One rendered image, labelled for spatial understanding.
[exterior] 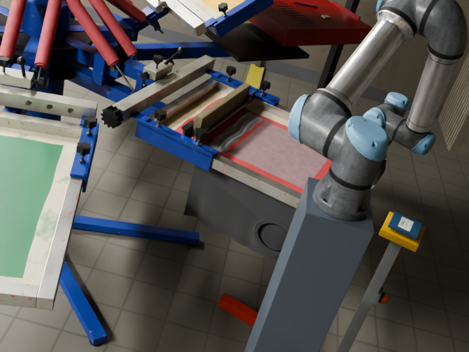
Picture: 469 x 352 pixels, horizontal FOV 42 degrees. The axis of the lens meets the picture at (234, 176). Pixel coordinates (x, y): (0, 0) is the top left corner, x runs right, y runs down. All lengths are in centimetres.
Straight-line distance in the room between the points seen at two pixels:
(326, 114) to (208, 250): 179
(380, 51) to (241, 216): 85
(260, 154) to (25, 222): 90
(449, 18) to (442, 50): 9
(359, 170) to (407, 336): 181
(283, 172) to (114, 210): 140
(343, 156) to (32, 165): 94
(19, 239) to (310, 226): 75
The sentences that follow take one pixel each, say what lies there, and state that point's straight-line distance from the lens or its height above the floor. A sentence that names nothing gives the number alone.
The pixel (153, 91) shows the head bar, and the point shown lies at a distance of 228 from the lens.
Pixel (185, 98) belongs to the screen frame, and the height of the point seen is 99.
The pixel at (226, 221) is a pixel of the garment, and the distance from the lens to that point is 226.
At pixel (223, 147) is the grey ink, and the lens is 219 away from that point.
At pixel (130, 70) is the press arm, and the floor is 102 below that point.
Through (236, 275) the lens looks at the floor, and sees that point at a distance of 313.
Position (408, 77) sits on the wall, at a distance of 550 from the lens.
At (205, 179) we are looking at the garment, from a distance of 220.
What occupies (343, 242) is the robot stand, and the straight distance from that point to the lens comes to 160.
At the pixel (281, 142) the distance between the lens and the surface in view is 234.
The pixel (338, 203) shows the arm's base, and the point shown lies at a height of 124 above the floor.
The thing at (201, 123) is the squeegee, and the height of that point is 104.
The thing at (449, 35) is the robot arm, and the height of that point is 164.
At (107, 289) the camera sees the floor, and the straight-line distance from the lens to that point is 291.
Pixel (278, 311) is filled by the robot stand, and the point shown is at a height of 85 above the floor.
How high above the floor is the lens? 206
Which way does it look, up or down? 32 degrees down
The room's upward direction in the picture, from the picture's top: 16 degrees clockwise
